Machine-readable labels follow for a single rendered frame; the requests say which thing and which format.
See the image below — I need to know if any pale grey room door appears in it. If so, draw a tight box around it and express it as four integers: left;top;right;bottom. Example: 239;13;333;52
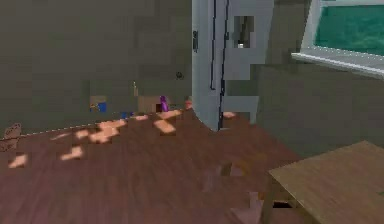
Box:
191;0;275;132

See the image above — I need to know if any blue and brown box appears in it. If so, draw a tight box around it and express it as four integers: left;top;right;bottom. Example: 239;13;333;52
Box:
89;95;108;114

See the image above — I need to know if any light wooden table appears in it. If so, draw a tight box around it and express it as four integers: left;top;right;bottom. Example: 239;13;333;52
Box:
259;140;384;224

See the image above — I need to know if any white framed window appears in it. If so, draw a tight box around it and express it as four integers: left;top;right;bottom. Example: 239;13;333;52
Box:
291;0;384;80

